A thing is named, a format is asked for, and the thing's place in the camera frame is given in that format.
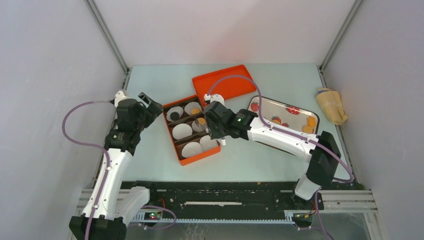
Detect orange cookie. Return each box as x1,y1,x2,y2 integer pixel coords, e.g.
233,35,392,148
302,125,315,134
197,117,206,126
307,116,317,127
190,108,201,115

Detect orange cookie box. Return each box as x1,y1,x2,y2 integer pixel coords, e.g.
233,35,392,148
163,95,221,166

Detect clear plastic tongs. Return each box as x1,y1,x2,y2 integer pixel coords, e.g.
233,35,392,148
205,124,226,146

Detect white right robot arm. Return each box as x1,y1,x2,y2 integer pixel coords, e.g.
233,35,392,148
203,101,340,209

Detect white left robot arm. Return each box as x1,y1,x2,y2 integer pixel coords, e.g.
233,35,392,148
62,90,163,240

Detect white paper cup liner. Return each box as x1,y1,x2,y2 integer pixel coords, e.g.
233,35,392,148
171,123,193,140
184,101,203,116
166,106,184,123
199,135,219,152
191,118,207,133
181,142,203,158

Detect orange box lid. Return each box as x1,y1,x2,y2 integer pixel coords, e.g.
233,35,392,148
192,64,256,106

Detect strawberry pattern tray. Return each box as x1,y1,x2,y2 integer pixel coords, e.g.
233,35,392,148
247,96,320,134

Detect yellow cloth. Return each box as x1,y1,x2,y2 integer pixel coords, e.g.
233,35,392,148
315,88,348,126

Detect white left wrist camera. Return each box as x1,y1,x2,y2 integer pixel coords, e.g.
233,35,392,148
113,89,129,108

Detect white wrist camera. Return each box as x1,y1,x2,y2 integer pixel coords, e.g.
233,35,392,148
203,94,225,105
113,89,129,108

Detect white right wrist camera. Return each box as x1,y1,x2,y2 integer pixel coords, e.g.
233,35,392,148
203,94,225,105

